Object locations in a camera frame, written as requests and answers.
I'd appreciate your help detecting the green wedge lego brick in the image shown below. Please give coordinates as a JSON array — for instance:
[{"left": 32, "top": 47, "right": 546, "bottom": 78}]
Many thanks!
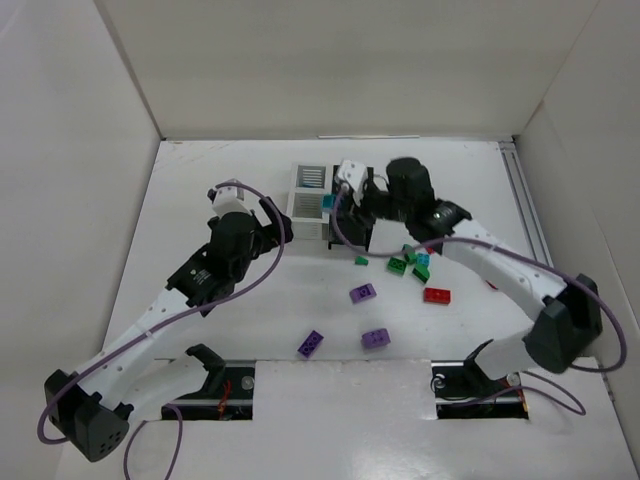
[{"left": 402, "top": 244, "right": 417, "bottom": 265}]

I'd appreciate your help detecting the small blue lego brick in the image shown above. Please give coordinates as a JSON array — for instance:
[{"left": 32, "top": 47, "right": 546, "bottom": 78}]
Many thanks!
[{"left": 416, "top": 253, "right": 431, "bottom": 267}]

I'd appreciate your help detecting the green square lego brick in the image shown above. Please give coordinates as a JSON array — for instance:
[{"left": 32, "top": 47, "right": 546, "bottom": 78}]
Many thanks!
[{"left": 387, "top": 257, "right": 408, "bottom": 276}]

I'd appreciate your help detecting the green sloped lego brick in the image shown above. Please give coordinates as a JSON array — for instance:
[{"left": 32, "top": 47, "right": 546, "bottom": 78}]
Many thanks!
[{"left": 412, "top": 264, "right": 431, "bottom": 284}]

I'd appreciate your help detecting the teal lego brick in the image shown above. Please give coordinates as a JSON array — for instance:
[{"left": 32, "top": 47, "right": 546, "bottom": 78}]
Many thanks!
[{"left": 321, "top": 194, "right": 336, "bottom": 213}]

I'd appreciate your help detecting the red rectangular lego brick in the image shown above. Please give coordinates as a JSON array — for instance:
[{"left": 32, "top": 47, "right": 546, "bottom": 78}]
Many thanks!
[{"left": 423, "top": 287, "right": 452, "bottom": 305}]

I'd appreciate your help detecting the purple arched lego brick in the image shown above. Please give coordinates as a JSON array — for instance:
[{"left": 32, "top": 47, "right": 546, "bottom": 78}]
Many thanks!
[{"left": 349, "top": 283, "right": 377, "bottom": 304}]

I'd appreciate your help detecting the purple rounded lego brick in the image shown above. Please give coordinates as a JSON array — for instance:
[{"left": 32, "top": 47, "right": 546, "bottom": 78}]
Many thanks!
[{"left": 361, "top": 328, "right": 391, "bottom": 350}]

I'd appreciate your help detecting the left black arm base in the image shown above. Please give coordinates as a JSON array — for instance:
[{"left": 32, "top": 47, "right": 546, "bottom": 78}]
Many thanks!
[{"left": 161, "top": 344, "right": 256, "bottom": 422}]

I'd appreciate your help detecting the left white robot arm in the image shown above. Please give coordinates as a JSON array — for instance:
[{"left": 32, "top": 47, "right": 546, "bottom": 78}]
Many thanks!
[{"left": 36, "top": 195, "right": 293, "bottom": 462}]

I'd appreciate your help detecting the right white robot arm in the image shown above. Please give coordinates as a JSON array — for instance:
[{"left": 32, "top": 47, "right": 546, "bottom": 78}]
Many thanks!
[{"left": 334, "top": 157, "right": 602, "bottom": 386}]

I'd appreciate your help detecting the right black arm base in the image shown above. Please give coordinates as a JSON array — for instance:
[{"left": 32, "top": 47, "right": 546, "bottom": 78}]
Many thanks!
[{"left": 430, "top": 340, "right": 529, "bottom": 420}]

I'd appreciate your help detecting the black two-bin container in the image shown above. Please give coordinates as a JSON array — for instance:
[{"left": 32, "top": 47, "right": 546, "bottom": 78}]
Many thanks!
[{"left": 328, "top": 165, "right": 374, "bottom": 251}]

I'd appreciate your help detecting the white two-bin container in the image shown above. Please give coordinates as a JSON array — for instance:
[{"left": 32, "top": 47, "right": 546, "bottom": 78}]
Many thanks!
[{"left": 286, "top": 163, "right": 333, "bottom": 241}]

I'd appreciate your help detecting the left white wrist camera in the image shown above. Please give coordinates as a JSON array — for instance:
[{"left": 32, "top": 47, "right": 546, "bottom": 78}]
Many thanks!
[{"left": 207, "top": 178, "right": 249, "bottom": 217}]

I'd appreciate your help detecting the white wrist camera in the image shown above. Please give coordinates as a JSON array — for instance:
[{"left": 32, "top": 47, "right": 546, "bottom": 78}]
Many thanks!
[
  {"left": 334, "top": 159, "right": 368, "bottom": 206},
  {"left": 207, "top": 178, "right": 249, "bottom": 217}
]

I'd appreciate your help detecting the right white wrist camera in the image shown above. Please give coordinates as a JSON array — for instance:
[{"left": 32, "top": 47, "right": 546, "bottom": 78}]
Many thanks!
[{"left": 334, "top": 159, "right": 368, "bottom": 206}]

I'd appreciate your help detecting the aluminium rail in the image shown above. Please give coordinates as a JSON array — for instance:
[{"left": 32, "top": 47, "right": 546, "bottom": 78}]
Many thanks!
[{"left": 498, "top": 141, "right": 553, "bottom": 266}]

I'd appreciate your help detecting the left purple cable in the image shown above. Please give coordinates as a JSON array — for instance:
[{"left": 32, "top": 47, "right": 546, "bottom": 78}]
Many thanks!
[{"left": 37, "top": 180, "right": 294, "bottom": 476}]

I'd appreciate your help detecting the purple cable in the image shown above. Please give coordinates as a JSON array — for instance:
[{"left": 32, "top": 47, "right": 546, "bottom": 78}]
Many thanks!
[
  {"left": 330, "top": 192, "right": 629, "bottom": 417},
  {"left": 37, "top": 180, "right": 294, "bottom": 476}
]

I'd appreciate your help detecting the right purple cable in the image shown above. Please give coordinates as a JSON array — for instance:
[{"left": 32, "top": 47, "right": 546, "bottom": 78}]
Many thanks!
[{"left": 330, "top": 192, "right": 629, "bottom": 417}]

